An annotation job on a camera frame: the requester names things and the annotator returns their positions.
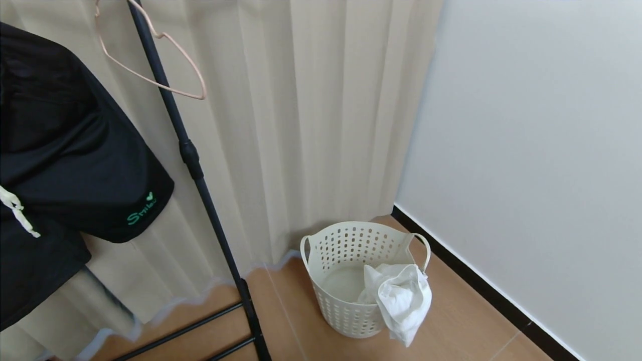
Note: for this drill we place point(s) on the black shorts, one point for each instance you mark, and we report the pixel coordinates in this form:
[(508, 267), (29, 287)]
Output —
[(75, 150)]

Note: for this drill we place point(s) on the black clothes rack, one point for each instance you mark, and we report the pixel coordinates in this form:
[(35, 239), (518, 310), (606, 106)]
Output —
[(189, 153)]

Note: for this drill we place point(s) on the white laundry basket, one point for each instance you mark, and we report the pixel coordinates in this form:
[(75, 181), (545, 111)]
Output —
[(331, 306)]

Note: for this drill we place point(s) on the white garment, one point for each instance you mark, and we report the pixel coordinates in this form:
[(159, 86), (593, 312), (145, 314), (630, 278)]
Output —
[(401, 301)]

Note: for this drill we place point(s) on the beige curtain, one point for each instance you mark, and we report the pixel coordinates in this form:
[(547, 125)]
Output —
[(301, 100)]

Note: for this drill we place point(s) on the pink clothes hanger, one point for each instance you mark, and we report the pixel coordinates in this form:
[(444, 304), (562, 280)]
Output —
[(115, 59)]

